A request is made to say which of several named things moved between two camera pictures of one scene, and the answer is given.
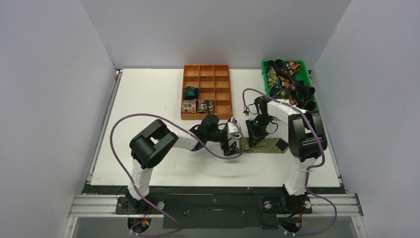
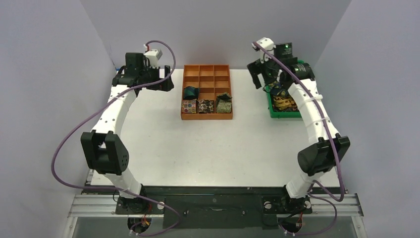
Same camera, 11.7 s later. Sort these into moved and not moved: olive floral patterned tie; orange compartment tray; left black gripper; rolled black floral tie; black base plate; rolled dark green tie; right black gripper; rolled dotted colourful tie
Moved: olive floral patterned tie; left black gripper; right black gripper
Not moved: rolled dark green tie; orange compartment tray; black base plate; rolled black floral tie; rolled dotted colourful tie
